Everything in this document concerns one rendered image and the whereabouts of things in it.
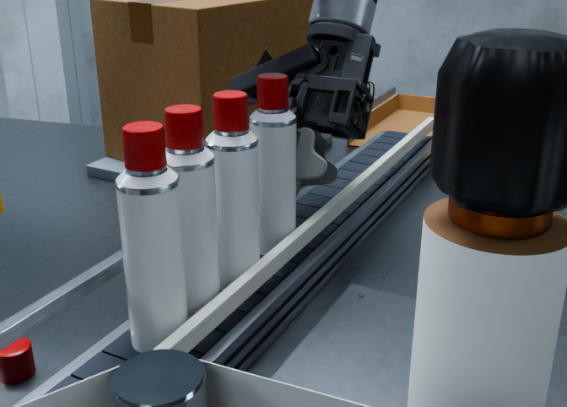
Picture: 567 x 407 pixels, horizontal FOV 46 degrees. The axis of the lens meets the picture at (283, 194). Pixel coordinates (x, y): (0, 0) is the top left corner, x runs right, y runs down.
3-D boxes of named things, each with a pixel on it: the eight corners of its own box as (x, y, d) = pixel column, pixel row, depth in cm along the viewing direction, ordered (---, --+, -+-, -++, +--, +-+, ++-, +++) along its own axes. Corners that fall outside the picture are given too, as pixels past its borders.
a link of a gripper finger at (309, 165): (312, 208, 74) (332, 128, 75) (266, 199, 77) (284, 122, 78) (322, 213, 77) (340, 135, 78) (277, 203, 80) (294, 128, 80)
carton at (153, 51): (205, 186, 105) (197, 8, 95) (105, 156, 118) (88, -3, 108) (313, 139, 127) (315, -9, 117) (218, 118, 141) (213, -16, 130)
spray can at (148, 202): (166, 367, 58) (148, 138, 50) (119, 350, 60) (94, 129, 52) (201, 336, 62) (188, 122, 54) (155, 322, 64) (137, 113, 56)
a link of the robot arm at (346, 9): (305, -15, 79) (329, 13, 86) (296, 22, 78) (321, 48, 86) (365, -13, 76) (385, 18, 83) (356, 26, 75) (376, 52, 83)
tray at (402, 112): (482, 166, 119) (484, 145, 118) (346, 145, 130) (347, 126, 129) (513, 124, 144) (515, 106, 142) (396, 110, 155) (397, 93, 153)
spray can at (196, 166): (202, 332, 63) (190, 119, 55) (157, 317, 65) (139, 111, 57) (231, 306, 67) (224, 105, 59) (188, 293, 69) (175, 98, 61)
